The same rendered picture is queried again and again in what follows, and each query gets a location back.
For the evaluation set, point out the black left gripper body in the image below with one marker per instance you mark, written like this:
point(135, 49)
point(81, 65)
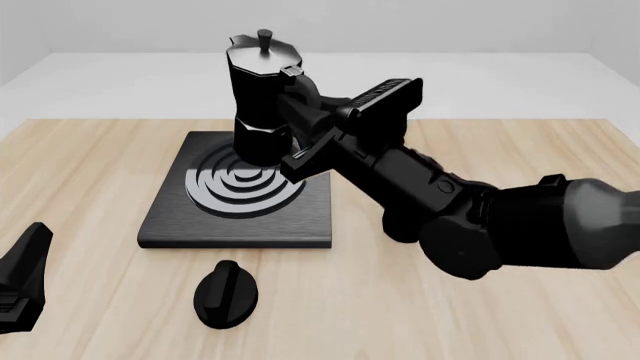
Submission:
point(17, 315)

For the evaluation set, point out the black moka pot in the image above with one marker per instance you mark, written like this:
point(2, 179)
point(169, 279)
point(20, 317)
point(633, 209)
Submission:
point(255, 93)

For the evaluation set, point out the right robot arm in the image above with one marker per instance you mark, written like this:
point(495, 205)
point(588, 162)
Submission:
point(500, 232)

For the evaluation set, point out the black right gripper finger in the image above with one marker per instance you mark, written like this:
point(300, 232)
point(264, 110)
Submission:
point(332, 105)
point(300, 120)

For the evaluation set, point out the flat black stove plate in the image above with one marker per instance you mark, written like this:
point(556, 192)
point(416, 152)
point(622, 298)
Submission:
point(165, 225)

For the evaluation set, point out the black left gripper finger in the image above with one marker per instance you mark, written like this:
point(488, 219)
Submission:
point(30, 262)

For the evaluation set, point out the round black stove knob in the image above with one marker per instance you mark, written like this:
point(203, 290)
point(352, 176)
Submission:
point(225, 296)

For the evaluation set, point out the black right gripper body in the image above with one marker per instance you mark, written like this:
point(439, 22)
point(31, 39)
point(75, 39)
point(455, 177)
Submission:
point(310, 163)

